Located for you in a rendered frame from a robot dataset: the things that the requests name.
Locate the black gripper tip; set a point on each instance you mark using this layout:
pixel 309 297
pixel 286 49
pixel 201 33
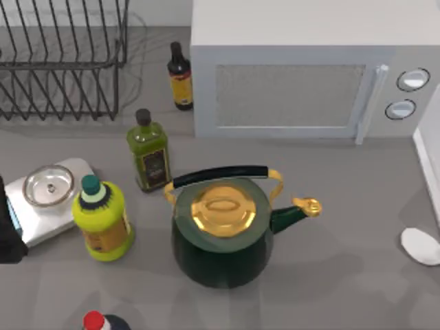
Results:
pixel 8 237

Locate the dark brown sauce bottle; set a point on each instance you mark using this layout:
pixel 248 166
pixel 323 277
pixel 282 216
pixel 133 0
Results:
pixel 179 80

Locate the yellow green plastic bottle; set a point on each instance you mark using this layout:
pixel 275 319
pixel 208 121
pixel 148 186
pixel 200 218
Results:
pixel 103 223

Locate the silver kitchen scale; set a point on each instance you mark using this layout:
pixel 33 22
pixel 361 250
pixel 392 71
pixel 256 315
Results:
pixel 44 203

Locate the microwave knob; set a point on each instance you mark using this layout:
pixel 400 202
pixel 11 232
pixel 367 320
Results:
pixel 400 109
pixel 413 79

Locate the green olive oil bottle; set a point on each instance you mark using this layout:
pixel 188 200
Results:
pixel 149 154

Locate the green and gold kettle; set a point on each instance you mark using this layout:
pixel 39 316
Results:
pixel 223 233

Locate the red capped dark bottle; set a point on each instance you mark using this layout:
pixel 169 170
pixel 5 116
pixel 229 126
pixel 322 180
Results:
pixel 104 321

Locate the pale microwave oven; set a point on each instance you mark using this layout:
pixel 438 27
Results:
pixel 275 51

